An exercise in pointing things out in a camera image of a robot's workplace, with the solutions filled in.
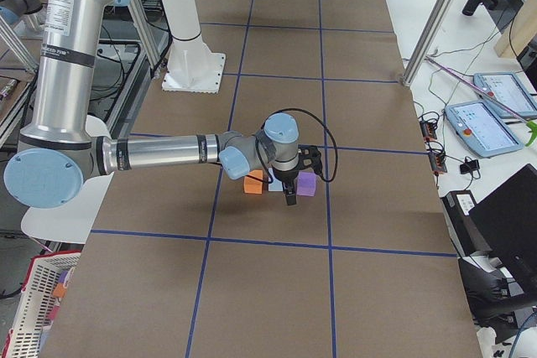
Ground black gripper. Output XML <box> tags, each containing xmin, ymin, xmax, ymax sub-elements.
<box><xmin>273</xmin><ymin>168</ymin><xmax>299</xmax><ymax>206</ymax></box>

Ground light blue foam block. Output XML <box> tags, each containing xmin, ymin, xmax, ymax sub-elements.
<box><xmin>268</xmin><ymin>168</ymin><xmax>284</xmax><ymax>192</ymax></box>

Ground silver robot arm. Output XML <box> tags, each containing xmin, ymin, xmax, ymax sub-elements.
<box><xmin>3</xmin><ymin>0</ymin><xmax>300</xmax><ymax>208</ymax></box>
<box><xmin>1</xmin><ymin>0</ymin><xmax>44</xmax><ymax>31</ymax></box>

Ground purple foam block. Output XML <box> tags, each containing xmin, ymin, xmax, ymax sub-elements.
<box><xmin>296</xmin><ymin>171</ymin><xmax>317</xmax><ymax>197</ymax></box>

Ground orange foam block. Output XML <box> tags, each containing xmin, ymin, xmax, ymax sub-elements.
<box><xmin>243</xmin><ymin>169</ymin><xmax>264</xmax><ymax>195</ymax></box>

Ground near teach pendant tablet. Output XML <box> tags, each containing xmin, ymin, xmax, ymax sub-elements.
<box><xmin>445</xmin><ymin>101</ymin><xmax>524</xmax><ymax>158</ymax></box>

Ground teach pendant tablet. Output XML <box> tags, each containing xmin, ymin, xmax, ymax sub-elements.
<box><xmin>445</xmin><ymin>101</ymin><xmax>524</xmax><ymax>158</ymax></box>
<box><xmin>473</xmin><ymin>72</ymin><xmax>536</xmax><ymax>119</ymax></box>

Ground black laptop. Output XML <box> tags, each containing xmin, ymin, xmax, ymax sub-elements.
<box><xmin>470</xmin><ymin>163</ymin><xmax>536</xmax><ymax>292</ymax></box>

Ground far teach pendant tablet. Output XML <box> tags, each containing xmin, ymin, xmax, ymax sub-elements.
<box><xmin>473</xmin><ymin>72</ymin><xmax>536</xmax><ymax>119</ymax></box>

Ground metal reacher stick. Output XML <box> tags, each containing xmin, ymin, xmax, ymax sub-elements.
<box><xmin>425</xmin><ymin>56</ymin><xmax>537</xmax><ymax>147</ymax></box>

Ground white plastic basket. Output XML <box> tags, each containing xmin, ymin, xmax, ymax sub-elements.
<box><xmin>2</xmin><ymin>251</ymin><xmax>81</xmax><ymax>357</ymax></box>

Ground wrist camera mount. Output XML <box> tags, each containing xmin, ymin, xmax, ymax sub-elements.
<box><xmin>299</xmin><ymin>145</ymin><xmax>323</xmax><ymax>177</ymax></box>

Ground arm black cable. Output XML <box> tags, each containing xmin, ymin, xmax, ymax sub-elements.
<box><xmin>254</xmin><ymin>107</ymin><xmax>340</xmax><ymax>185</ymax></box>

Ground white camera pedestal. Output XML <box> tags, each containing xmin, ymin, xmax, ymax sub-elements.
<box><xmin>161</xmin><ymin>0</ymin><xmax>226</xmax><ymax>93</ymax></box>

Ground aluminium frame post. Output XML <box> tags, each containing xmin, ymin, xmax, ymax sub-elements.
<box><xmin>401</xmin><ymin>0</ymin><xmax>453</xmax><ymax>87</ymax></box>

